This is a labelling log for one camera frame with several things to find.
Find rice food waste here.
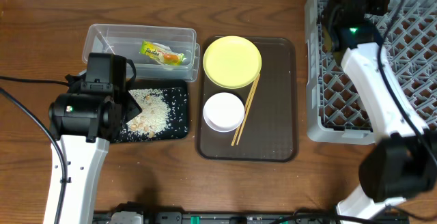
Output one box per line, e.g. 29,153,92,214
127,89,170,139

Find green snack wrapper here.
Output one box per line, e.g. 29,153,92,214
140,41,185,66

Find white bowl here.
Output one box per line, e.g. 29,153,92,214
203,92,245,132

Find yellow plate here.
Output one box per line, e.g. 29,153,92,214
203,36,262,89

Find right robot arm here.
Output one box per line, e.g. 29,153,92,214
321,0,436,223

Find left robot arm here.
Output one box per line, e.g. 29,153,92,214
44,53,142,223

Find black waste tray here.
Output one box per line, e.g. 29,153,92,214
115,80,189,143

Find clear plastic waste bin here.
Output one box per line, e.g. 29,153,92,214
82,24,200,82

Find grey dishwasher rack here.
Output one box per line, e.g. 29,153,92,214
305,0,436,145

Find left wooden chopstick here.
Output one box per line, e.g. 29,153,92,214
230,73,260,147

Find wooden chopstick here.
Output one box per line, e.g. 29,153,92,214
235,74,262,145
230,73,260,147

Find right wooden chopstick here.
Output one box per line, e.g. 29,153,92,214
235,74,262,145

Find brown plastic serving tray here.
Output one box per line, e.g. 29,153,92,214
195,37,298,163

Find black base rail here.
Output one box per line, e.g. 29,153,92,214
91,201,410,224

